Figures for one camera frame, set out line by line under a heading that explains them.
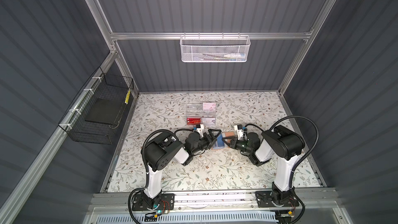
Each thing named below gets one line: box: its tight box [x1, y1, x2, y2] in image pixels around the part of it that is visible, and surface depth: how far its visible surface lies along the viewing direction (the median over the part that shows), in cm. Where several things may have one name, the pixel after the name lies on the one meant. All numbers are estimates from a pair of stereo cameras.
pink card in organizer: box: [202, 102, 217, 111], surface depth 103 cm
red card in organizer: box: [186, 117, 202, 125], surface depth 102 cm
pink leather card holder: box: [211, 131, 235, 151], surface depth 92 cm
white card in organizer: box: [202, 117, 216, 126], surface depth 103 cm
